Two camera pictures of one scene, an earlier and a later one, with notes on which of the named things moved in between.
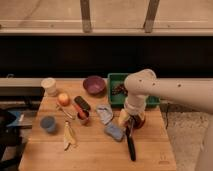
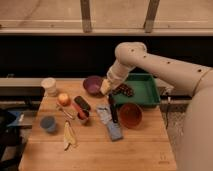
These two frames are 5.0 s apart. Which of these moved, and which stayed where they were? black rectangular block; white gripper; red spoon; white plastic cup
Moved: white gripper
Stayed: black rectangular block; red spoon; white plastic cup
